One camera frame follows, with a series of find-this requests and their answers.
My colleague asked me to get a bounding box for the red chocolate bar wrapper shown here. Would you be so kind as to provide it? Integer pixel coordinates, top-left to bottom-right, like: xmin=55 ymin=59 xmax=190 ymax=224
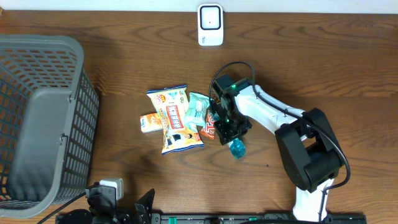
xmin=200 ymin=107 xmax=216 ymax=139

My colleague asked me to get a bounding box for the blue Listerine mouthwash bottle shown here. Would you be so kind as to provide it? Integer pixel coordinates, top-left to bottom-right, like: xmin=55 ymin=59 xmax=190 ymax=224
xmin=211 ymin=113 xmax=246 ymax=159

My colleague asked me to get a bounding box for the mint green wipes pack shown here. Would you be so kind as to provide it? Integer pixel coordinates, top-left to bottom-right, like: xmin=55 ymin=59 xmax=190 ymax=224
xmin=183 ymin=92 xmax=210 ymax=132

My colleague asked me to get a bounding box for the yellow white wipes packet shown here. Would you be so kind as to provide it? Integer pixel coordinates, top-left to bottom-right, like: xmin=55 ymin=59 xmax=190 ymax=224
xmin=146 ymin=85 xmax=204 ymax=154

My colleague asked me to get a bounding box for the orange white snack packet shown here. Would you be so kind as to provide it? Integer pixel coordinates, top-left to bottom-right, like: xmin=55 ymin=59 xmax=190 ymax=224
xmin=140 ymin=113 xmax=163 ymax=133

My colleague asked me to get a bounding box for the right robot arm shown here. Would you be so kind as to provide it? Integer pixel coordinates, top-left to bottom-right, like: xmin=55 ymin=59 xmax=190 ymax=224
xmin=209 ymin=76 xmax=351 ymax=222

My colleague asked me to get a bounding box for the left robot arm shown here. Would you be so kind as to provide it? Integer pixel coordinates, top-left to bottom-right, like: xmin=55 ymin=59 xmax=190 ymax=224
xmin=55 ymin=184 xmax=155 ymax=224

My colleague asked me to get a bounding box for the white barcode scanner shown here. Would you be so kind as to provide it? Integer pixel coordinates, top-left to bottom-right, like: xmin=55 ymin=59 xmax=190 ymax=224
xmin=197 ymin=4 xmax=224 ymax=47

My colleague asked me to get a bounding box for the grey plastic shopping basket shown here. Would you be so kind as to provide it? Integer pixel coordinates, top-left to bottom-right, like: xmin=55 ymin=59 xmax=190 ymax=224
xmin=1 ymin=35 xmax=100 ymax=218

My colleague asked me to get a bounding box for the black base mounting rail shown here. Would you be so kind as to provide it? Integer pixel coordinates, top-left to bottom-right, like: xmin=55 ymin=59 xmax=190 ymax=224
xmin=55 ymin=212 xmax=368 ymax=224

